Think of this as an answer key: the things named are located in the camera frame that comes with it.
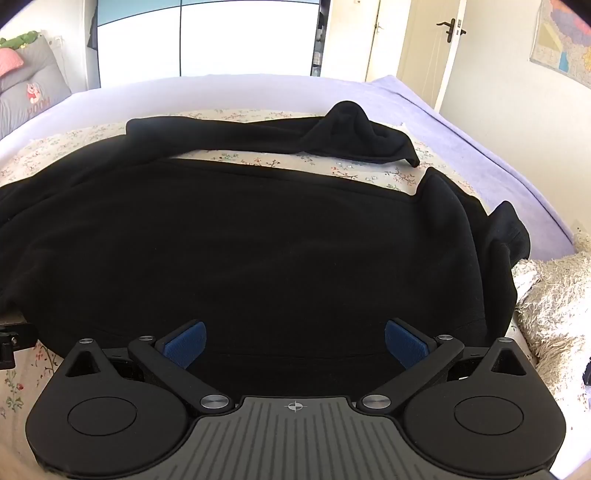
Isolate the pink pillow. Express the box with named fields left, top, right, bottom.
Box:
left=0, top=48, right=25, bottom=77

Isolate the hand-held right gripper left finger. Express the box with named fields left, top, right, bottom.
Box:
left=64, top=319, right=232, bottom=414

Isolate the cream hallway door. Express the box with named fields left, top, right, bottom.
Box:
left=367, top=0, right=408, bottom=82

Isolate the purple bed sheet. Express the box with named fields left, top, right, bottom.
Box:
left=0, top=74, right=578, bottom=259

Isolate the wall map poster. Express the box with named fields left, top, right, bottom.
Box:
left=531, top=0, right=591, bottom=75

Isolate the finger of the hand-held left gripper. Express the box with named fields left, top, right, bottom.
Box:
left=0, top=322, right=38, bottom=370

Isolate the floral bed sheet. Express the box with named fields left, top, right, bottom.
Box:
left=0, top=108, right=525, bottom=462

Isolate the white and blue wardrobe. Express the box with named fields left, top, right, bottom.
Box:
left=85, top=0, right=325, bottom=88

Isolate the white fluffy blanket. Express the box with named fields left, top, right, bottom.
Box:
left=510, top=251, right=591, bottom=407

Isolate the cream room door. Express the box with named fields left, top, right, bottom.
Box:
left=397, top=0, right=467, bottom=110

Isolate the green plush toy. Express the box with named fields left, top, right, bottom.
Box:
left=0, top=30, right=40, bottom=49

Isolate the grey printed cushion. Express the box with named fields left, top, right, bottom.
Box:
left=0, top=37, right=72, bottom=139

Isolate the dark door handle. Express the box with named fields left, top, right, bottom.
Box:
left=436, top=18, right=467, bottom=42

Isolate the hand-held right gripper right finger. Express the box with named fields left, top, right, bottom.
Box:
left=361, top=318, right=528, bottom=414

